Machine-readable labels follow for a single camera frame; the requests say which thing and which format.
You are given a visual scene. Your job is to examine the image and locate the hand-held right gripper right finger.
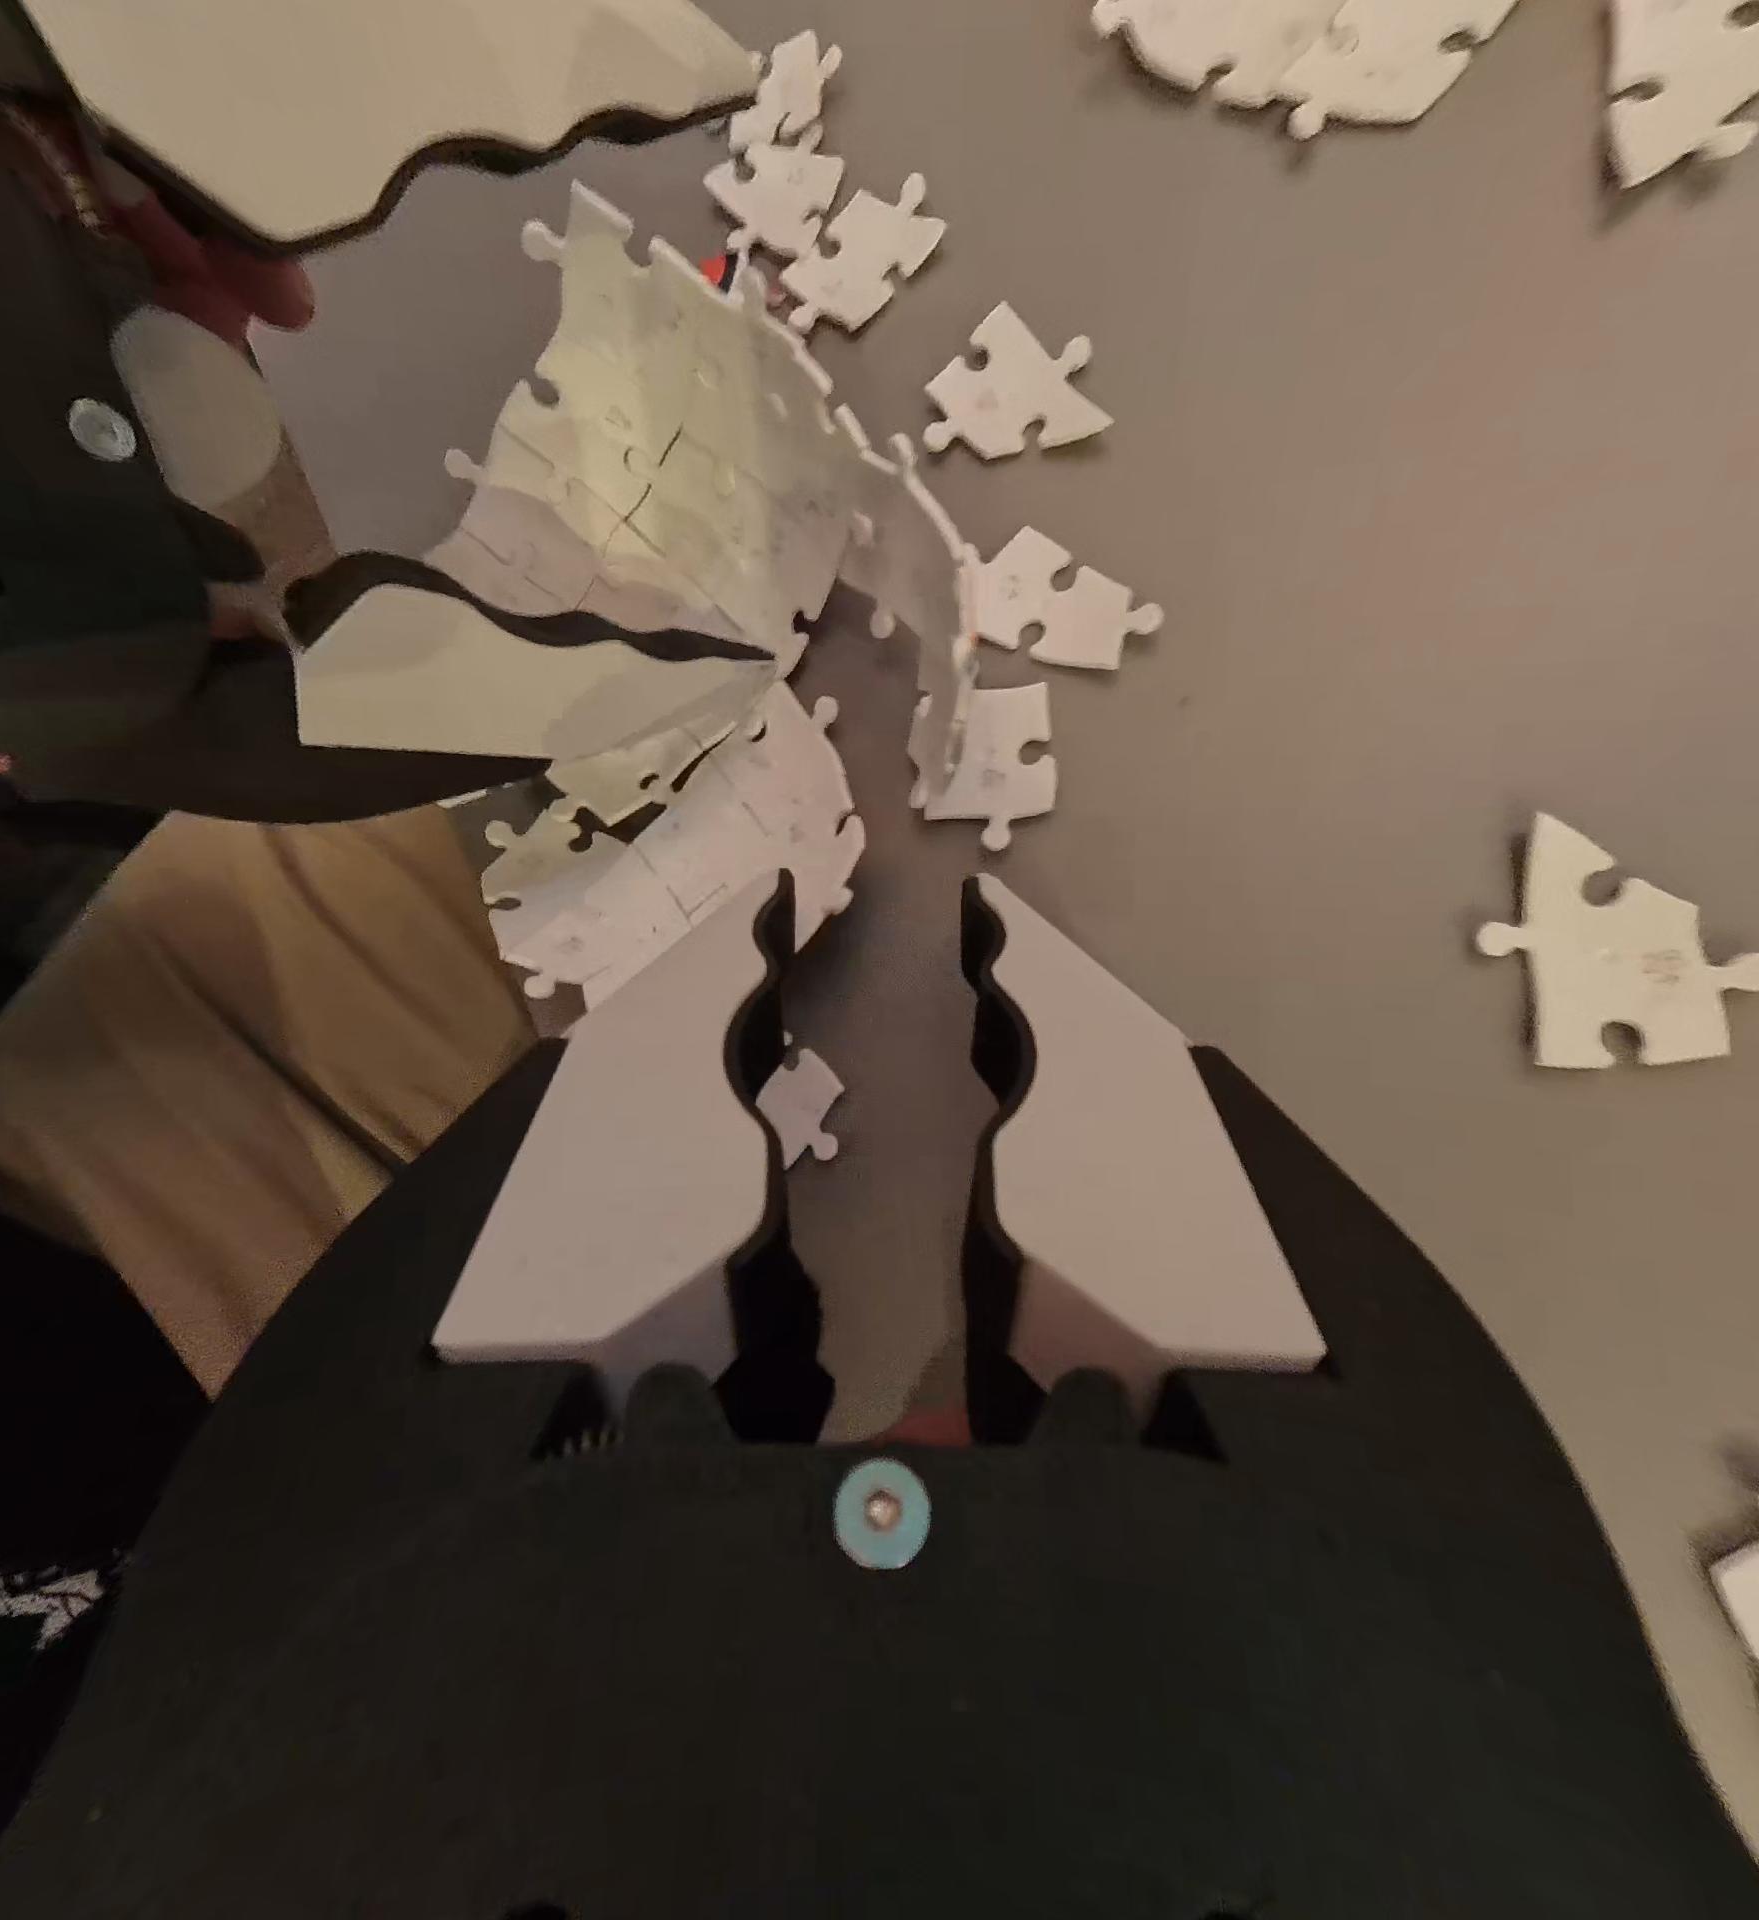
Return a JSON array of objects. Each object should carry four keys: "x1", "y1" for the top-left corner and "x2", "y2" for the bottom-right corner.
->
[{"x1": 959, "y1": 874, "x2": 1331, "y2": 1376}]

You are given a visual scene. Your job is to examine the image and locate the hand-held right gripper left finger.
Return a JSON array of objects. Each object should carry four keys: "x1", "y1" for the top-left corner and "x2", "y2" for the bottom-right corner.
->
[{"x1": 433, "y1": 871, "x2": 801, "y2": 1374}]

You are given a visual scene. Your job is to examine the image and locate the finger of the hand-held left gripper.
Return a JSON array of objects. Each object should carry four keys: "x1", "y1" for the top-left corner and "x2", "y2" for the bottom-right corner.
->
[
  {"x1": 281, "y1": 551, "x2": 809, "y2": 754},
  {"x1": 16, "y1": 0, "x2": 764, "y2": 253}
]

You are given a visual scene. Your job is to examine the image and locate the curved assembled puzzle ball section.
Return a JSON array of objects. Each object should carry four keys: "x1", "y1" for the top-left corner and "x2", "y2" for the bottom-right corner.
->
[{"x1": 442, "y1": 181, "x2": 978, "y2": 1012}]

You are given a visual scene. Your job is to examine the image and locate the three joined white puzzle pieces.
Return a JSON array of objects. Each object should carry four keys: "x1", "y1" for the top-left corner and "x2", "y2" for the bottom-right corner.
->
[{"x1": 1090, "y1": 0, "x2": 1520, "y2": 142}]

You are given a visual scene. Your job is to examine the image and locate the person's left hand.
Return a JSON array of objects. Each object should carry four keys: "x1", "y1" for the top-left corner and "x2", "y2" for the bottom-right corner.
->
[{"x1": 191, "y1": 237, "x2": 320, "y2": 335}]

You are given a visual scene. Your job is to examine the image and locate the person's beige trousers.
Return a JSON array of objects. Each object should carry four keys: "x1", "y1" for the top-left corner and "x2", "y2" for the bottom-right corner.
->
[{"x1": 0, "y1": 811, "x2": 543, "y2": 1358}]

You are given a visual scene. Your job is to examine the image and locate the black printed cloth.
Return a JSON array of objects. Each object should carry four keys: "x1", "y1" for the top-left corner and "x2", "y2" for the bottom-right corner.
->
[{"x1": 0, "y1": 1162, "x2": 219, "y2": 1920}]

